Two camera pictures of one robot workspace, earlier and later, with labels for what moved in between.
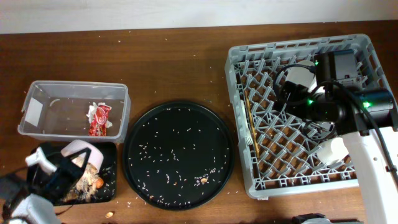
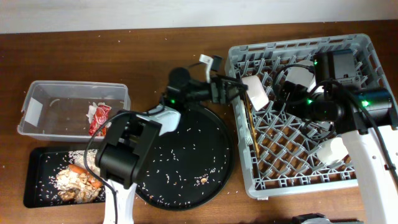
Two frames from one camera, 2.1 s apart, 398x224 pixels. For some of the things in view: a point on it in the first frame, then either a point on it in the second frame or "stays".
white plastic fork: [244, 124] stays
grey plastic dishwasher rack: [277, 155] stays
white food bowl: [91, 172] -> [256, 92]
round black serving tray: [178, 155] stays
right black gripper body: [300, 102] stays
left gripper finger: [71, 171] -> [235, 81]
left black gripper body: [56, 182] -> [215, 91]
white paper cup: [332, 151] stays
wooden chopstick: [253, 127] stays
